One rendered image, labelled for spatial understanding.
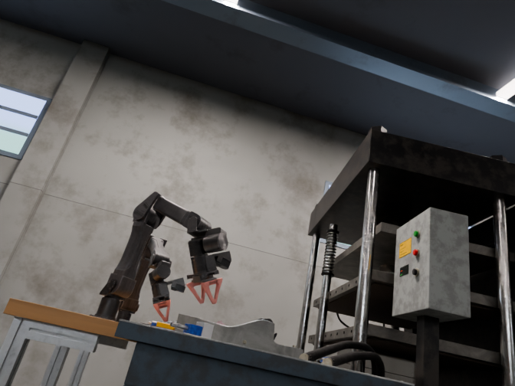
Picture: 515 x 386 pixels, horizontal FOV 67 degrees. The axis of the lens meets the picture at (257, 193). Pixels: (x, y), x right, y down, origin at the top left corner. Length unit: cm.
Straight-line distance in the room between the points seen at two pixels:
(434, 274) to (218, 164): 335
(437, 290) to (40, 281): 354
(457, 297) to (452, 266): 11
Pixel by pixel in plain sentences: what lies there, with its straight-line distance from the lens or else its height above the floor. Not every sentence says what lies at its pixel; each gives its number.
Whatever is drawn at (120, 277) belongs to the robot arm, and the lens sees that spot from 140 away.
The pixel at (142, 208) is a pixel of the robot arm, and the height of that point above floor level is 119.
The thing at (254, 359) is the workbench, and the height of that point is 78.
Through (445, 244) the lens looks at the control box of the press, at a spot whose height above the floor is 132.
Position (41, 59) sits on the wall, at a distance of 536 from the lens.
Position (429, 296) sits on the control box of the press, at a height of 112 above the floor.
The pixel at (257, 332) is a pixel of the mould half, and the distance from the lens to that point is 159.
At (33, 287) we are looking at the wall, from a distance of 427.
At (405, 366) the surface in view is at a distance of 235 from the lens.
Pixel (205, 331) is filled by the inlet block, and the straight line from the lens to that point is 126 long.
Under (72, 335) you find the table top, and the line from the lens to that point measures 118.
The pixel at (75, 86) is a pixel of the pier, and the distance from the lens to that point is 494.
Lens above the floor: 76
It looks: 24 degrees up
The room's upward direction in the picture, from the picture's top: 12 degrees clockwise
